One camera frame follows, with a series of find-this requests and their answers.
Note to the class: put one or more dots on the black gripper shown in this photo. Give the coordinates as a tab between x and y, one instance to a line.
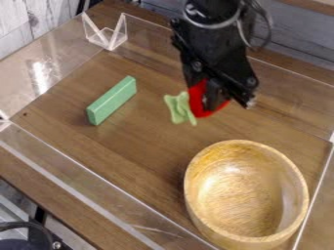
214	54

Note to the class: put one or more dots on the red plush strawberry toy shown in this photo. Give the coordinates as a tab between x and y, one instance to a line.
189	106

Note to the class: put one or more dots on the round wooden bowl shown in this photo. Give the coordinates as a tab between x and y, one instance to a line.
246	195

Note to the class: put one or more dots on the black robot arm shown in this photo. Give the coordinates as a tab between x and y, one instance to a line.
214	14

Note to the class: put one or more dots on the green rectangular block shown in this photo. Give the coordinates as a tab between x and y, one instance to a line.
112	100

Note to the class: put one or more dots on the black metal stand base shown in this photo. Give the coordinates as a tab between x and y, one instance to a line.
45	238

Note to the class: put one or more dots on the clear acrylic corner bracket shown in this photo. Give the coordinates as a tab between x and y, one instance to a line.
106	37

